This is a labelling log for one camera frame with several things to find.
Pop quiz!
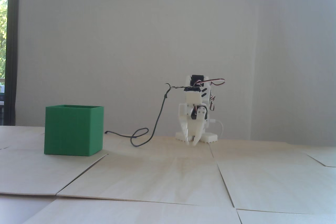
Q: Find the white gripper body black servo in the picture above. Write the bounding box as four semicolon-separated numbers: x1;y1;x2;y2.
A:
179;103;199;123

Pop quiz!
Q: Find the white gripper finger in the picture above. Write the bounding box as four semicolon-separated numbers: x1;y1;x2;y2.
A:
180;118;191;145
191;105;208;147

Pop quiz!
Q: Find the green open box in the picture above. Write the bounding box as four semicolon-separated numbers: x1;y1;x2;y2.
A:
44;105;104;156

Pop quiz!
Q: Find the wrist camera on white mount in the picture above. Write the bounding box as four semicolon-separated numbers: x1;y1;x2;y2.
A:
183;87;203;103

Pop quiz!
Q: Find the black camera cable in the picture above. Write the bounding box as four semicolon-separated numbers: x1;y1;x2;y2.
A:
104;83;187;147

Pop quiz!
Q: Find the white power cable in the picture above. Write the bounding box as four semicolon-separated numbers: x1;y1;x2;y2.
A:
210;119;225;139

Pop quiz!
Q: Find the red white servo wire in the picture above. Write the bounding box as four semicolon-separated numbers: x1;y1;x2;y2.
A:
201;78;226;87

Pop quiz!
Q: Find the dark window frame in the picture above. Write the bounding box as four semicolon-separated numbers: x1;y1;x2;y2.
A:
6;0;20;126

